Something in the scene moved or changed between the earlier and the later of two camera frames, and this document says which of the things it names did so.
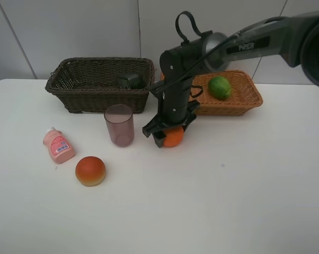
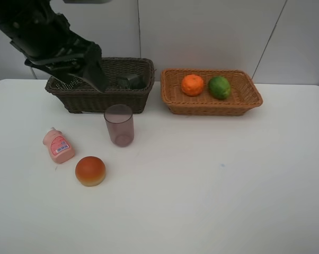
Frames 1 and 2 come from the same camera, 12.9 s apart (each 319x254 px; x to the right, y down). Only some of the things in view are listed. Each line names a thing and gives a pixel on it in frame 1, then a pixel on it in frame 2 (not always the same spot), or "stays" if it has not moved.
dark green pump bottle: x=128 y=81 stays
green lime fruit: x=220 y=87 stays
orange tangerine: x=174 y=136 to x=192 y=84
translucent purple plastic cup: x=120 y=120 stays
